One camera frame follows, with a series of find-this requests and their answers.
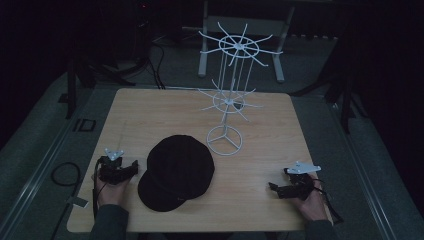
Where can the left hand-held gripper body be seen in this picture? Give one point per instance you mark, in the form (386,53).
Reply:
(110,170)

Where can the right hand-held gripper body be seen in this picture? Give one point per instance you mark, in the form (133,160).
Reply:
(300,185)

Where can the person's left hand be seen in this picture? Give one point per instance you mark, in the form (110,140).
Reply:
(111,195)

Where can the person's right hand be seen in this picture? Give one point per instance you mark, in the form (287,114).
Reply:
(313,206)

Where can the black cap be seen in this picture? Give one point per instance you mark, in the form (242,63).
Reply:
(178,173)

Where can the black tripod stand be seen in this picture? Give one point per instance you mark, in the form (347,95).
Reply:
(346,100)
(70,90)

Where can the black rectangular frame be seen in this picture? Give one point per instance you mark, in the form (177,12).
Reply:
(80,125)

